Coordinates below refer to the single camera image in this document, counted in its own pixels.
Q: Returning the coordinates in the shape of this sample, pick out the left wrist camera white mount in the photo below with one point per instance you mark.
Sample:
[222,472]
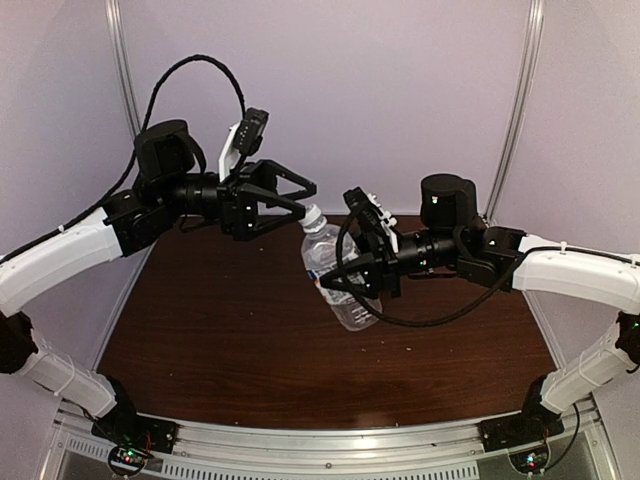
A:
[243,140]

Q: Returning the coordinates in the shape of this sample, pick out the right aluminium corner post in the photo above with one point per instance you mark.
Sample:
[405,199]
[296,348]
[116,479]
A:
[526,74]

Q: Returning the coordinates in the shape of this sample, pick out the circuit board with leds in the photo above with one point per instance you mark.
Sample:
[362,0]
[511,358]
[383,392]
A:
[126,461]
[530,461]

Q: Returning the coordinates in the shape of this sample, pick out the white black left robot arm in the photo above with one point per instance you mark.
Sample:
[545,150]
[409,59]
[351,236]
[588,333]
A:
[173,182]

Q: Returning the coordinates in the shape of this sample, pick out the left aluminium corner post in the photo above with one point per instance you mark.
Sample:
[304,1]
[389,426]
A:
[118,45]

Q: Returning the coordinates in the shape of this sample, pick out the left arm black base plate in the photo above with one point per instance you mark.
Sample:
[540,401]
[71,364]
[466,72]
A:
[135,432]

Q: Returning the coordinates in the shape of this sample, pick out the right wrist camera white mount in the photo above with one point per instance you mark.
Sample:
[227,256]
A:
[376,225]

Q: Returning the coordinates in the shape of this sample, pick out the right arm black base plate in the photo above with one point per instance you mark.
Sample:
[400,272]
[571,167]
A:
[516,430]

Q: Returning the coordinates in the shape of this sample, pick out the aluminium corner post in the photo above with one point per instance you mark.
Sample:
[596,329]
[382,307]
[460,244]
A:
[526,74]
[118,45]

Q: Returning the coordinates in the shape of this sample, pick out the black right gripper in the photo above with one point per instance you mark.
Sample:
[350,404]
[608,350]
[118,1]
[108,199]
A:
[379,275]

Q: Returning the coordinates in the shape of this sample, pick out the left circuit board with leds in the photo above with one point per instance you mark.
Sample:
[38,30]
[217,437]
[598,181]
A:
[126,461]

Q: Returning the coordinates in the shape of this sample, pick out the right circuit board with leds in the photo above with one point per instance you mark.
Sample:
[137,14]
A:
[530,461]

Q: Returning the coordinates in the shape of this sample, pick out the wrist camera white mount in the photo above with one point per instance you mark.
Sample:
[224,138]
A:
[376,225]
[243,140]

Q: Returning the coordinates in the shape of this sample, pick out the white water bottle cap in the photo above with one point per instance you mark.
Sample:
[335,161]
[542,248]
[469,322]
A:
[314,219]

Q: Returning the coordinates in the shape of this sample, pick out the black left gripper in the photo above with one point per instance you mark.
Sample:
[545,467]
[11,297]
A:
[239,198]

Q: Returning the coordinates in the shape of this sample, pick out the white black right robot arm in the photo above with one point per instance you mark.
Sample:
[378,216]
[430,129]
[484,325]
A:
[455,237]

